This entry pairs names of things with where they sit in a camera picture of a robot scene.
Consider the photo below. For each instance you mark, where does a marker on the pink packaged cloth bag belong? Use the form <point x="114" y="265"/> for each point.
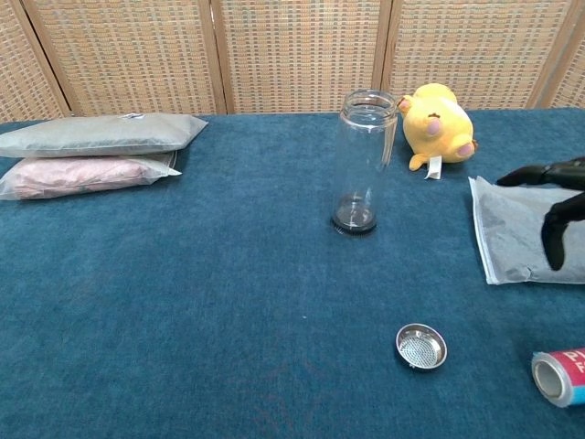
<point x="77" y="178"/>

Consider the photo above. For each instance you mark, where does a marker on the yellow plush toy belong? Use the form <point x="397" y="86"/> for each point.
<point x="439" y="132"/>

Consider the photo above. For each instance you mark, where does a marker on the red and blue can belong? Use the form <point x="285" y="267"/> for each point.
<point x="560" y="377"/>

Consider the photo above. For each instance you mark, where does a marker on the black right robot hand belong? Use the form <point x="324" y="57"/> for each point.
<point x="555" y="224"/>

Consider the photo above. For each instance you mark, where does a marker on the metal strainer lid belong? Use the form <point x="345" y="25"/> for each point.
<point x="421" y="349"/>

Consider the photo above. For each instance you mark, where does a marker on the dark grey packaged cloth bag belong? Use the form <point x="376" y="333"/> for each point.
<point x="516" y="233"/>

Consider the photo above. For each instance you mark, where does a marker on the transparent plastic bottle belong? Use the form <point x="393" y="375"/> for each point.
<point x="363" y="160"/>

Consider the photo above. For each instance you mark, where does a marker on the woven folding screen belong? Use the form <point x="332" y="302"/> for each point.
<point x="292" y="55"/>

